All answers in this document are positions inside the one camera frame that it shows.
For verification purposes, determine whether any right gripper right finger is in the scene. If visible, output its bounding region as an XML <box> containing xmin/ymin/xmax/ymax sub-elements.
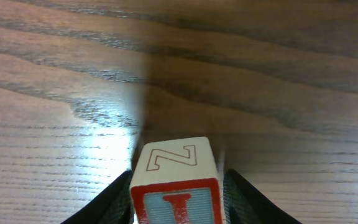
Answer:
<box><xmin>223</xmin><ymin>169</ymin><xmax>301</xmax><ymax>224</ymax></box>

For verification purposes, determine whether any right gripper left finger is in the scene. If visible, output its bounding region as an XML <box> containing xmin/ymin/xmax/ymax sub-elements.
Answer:
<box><xmin>62</xmin><ymin>170</ymin><xmax>134</xmax><ymax>224</ymax></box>

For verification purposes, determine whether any red letter I block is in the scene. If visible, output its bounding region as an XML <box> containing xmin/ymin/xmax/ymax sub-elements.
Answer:
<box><xmin>129</xmin><ymin>137</ymin><xmax>223</xmax><ymax>224</ymax></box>

